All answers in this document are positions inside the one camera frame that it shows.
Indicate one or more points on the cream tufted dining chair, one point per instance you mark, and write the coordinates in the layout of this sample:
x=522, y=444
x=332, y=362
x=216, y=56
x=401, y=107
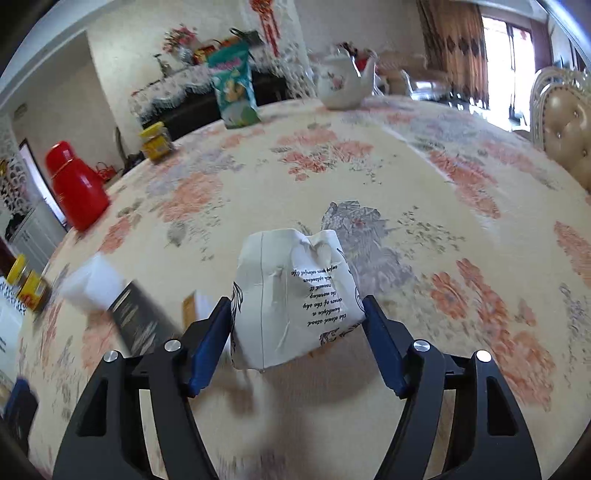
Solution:
x=565, y=124

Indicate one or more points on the cream sofa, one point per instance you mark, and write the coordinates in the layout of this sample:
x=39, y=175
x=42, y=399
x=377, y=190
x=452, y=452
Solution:
x=415, y=76

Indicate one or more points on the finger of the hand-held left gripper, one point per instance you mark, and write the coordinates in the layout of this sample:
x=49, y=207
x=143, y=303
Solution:
x=21, y=401

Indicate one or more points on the window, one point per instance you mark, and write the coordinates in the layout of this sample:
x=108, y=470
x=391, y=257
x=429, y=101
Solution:
x=517, y=69

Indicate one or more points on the brown patterned curtain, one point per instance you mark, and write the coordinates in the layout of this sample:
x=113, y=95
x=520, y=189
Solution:
x=455, y=50

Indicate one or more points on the yellow jar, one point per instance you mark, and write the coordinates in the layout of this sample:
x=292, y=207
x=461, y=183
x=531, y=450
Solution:
x=157, y=143

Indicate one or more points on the white printed paper bag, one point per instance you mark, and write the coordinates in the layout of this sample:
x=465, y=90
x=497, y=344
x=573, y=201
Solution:
x=286, y=295

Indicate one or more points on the black box with gold print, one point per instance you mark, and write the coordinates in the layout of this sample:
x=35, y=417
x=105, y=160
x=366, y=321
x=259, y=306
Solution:
x=143, y=323

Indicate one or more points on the white foam block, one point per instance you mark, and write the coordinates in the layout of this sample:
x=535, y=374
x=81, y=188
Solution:
x=90, y=284

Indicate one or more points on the black sideboard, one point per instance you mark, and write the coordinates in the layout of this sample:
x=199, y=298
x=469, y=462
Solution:
x=194, y=110

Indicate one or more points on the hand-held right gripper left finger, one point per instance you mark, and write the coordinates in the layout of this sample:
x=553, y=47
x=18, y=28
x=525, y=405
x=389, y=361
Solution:
x=207, y=350

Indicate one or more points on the white floral teapot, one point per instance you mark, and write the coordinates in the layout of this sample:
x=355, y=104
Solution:
x=339, y=83

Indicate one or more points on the small yellow-label jar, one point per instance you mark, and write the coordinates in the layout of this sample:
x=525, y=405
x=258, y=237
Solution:
x=33, y=293
x=17, y=270

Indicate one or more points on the green snack bag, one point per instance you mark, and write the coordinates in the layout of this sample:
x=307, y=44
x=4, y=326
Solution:
x=235, y=87

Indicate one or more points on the white lace cloth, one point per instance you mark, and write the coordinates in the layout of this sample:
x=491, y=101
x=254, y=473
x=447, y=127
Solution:
x=161, y=92

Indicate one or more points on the red thermos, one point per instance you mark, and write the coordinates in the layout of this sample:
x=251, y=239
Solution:
x=76, y=189

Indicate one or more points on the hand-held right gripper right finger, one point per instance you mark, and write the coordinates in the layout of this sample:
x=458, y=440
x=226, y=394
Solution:
x=385, y=350

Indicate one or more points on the flower bouquet in vase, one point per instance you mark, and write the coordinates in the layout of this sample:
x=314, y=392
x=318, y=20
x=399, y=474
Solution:
x=181, y=41

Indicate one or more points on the red knot wall ornament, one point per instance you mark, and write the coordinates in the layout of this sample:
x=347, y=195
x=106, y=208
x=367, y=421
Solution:
x=265, y=23

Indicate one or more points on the white lattice partition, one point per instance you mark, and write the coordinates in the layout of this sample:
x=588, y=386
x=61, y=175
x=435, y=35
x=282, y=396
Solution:
x=300, y=46

